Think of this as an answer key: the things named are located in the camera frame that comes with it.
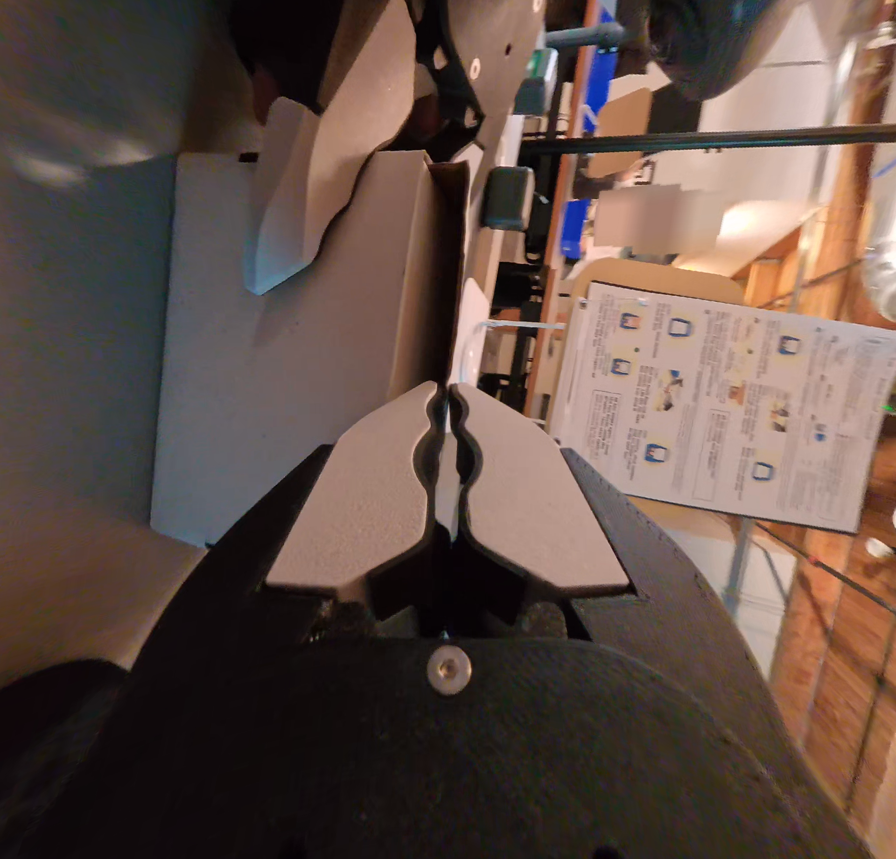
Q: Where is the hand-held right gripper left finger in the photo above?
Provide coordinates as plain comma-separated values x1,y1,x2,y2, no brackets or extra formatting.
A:
265,381,449,592

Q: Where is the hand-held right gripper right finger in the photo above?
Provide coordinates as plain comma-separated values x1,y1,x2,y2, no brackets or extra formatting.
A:
448,382,631,599

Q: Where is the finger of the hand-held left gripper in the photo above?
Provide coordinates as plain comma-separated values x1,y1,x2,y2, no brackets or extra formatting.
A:
310,0,422,193
240,96,359,296

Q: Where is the white cardboard mailer box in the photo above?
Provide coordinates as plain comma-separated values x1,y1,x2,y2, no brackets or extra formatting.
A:
149,147,471,551

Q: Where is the grey stand pole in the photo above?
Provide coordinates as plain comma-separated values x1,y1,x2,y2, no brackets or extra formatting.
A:
545,22,626,54

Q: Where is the small blue storage bin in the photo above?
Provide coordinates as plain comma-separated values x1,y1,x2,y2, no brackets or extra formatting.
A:
560,200,597,259
581,53,618,138

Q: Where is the dark grey power adapter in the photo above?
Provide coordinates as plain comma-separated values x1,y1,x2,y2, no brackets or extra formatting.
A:
485,166,539,231

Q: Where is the printed instruction sheet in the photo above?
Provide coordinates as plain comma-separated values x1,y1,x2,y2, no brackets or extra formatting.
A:
548,281,896,534

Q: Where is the black stand pole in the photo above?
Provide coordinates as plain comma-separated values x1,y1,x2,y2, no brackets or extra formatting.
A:
521,124,896,156

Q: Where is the brown cardboard sign backing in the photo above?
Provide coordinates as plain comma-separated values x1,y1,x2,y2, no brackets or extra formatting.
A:
568,256,750,527

